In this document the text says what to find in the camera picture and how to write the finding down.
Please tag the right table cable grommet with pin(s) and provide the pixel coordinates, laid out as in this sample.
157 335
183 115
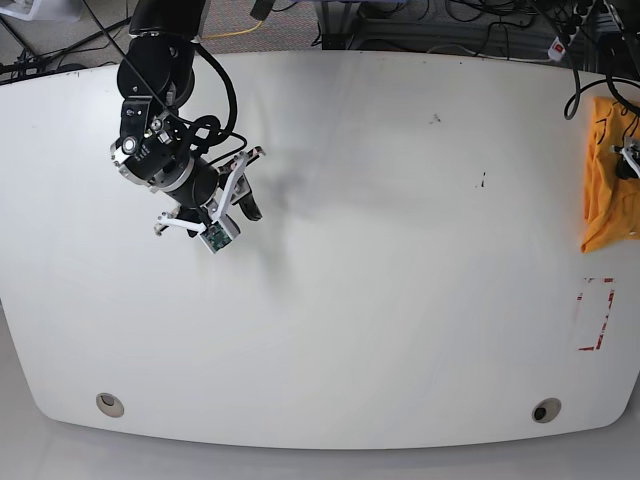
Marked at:
546 410

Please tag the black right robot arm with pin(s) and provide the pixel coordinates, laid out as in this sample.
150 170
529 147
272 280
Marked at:
163 152

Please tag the white power strip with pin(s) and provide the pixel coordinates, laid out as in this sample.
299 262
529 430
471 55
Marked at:
574 24

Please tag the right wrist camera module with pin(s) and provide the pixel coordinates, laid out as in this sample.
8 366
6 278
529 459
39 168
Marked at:
220 234

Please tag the table cable grommet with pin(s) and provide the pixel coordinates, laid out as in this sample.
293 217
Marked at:
546 410
109 405

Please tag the orange T-shirt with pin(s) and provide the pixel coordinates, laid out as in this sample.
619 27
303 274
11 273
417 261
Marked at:
610 204

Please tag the aluminium frame base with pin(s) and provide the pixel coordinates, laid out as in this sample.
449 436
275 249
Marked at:
336 20

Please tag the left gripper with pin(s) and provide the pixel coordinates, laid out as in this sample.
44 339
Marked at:
627 166

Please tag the red tape rectangle marking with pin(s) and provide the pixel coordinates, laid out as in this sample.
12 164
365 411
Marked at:
593 308

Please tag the left table cable grommet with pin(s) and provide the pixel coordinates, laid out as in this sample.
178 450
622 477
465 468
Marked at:
109 405

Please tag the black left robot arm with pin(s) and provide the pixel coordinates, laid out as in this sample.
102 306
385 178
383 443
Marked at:
626 18

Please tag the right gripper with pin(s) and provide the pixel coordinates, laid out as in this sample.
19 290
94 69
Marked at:
203 193

